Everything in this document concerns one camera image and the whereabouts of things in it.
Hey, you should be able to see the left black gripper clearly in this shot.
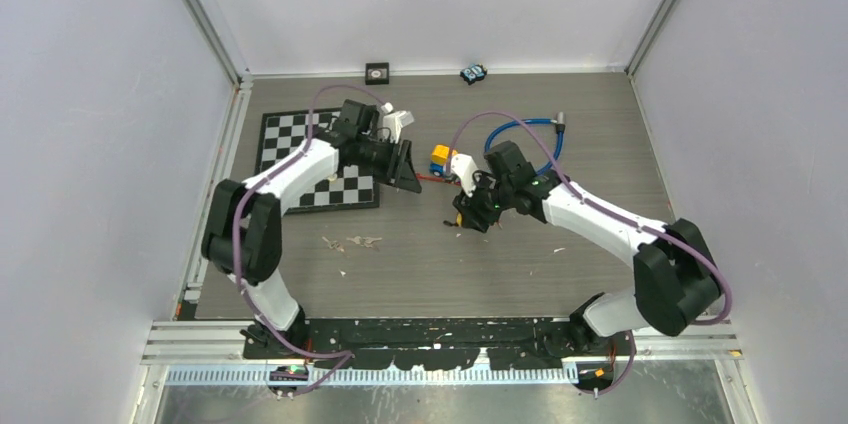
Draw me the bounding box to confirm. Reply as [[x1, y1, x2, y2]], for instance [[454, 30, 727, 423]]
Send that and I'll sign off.
[[356, 137, 422, 194]]

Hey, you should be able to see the small blue toy car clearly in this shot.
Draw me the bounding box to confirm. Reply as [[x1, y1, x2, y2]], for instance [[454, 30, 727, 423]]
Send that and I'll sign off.
[[459, 63, 488, 85]]

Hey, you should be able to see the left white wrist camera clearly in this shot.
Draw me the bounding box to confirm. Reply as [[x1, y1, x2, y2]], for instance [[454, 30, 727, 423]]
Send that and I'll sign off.
[[378, 102, 415, 143]]

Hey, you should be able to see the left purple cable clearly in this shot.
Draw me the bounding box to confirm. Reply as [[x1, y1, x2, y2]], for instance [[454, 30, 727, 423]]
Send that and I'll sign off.
[[231, 84, 392, 363]]

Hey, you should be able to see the purple cable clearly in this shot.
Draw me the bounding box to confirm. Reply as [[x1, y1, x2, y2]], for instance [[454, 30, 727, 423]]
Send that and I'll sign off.
[[231, 84, 392, 363], [445, 110, 735, 328]]

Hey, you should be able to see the blue cable lock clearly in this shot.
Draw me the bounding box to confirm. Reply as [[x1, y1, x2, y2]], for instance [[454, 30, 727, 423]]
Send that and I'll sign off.
[[484, 112, 568, 176]]

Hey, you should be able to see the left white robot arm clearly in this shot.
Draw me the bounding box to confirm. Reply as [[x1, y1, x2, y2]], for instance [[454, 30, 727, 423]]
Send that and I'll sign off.
[[200, 100, 422, 358]]

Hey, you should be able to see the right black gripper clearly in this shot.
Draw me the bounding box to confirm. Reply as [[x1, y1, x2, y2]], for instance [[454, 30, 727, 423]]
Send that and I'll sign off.
[[452, 170, 513, 234]]

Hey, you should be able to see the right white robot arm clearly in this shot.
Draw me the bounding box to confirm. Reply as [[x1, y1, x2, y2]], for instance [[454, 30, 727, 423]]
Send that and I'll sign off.
[[446, 141, 726, 355]]

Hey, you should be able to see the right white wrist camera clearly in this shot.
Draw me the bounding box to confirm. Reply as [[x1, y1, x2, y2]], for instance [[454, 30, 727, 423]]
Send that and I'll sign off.
[[445, 154, 479, 197]]

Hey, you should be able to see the black white chessboard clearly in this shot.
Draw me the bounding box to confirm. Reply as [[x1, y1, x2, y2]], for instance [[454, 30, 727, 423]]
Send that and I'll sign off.
[[254, 107, 381, 214]]

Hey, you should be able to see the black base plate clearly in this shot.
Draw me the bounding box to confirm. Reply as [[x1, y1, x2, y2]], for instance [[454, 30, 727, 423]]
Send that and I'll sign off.
[[240, 317, 633, 371]]

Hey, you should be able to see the red cable padlock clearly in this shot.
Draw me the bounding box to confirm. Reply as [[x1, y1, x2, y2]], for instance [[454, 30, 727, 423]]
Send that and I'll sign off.
[[416, 173, 444, 183]]

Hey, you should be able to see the small black square box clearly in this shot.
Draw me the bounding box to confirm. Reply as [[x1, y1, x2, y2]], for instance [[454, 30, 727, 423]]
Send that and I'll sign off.
[[364, 62, 390, 85]]

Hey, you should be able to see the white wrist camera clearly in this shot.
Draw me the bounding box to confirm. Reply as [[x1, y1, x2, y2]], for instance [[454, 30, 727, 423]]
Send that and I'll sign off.
[[445, 154, 479, 197], [378, 102, 415, 143]]

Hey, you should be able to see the silver key bunch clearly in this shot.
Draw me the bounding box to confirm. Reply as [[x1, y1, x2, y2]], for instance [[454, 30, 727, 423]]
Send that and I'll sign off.
[[322, 236, 347, 256], [346, 236, 383, 250]]

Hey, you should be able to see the blue yellow toy car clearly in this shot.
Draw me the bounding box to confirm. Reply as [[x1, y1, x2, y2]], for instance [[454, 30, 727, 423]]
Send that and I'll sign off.
[[429, 144, 452, 181]]

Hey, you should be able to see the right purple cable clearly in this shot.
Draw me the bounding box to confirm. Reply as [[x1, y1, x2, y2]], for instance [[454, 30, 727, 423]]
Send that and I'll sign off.
[[445, 110, 735, 328]]

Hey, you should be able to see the yellow black padlock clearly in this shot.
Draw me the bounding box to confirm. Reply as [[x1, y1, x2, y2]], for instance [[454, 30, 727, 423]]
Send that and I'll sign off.
[[443, 213, 462, 227]]

